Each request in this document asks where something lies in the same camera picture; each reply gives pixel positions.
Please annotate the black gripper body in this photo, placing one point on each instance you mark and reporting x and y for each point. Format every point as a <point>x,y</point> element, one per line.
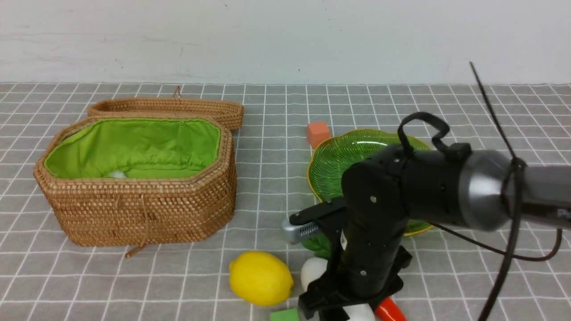
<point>326,299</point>

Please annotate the orange toy carrot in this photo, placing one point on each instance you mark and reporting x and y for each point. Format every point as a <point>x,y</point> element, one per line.
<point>387,310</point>

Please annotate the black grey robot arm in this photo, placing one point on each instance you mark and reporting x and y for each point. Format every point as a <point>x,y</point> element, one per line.
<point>480,190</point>

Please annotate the white toy radish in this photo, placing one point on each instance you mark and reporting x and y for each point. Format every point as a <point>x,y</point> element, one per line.
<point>312,269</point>

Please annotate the green foam cube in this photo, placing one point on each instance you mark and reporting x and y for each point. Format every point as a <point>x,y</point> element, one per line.
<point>285,315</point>

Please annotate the yellow toy lemon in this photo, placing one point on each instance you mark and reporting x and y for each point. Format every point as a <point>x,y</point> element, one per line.
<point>260,278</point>

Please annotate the green glass leaf plate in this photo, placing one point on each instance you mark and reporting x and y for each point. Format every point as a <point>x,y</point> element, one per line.
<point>333,156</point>

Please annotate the orange foam cube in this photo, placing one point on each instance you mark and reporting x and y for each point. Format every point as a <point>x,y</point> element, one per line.
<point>317,132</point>

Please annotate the woven rattan basket lid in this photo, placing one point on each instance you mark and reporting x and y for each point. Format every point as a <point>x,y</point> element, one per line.
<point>225,112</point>

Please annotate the woven rattan basket green lining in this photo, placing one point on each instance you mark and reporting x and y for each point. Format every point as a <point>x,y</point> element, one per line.
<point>135,181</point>

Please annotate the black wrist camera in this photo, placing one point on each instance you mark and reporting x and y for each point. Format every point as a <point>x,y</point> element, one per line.
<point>326,218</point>

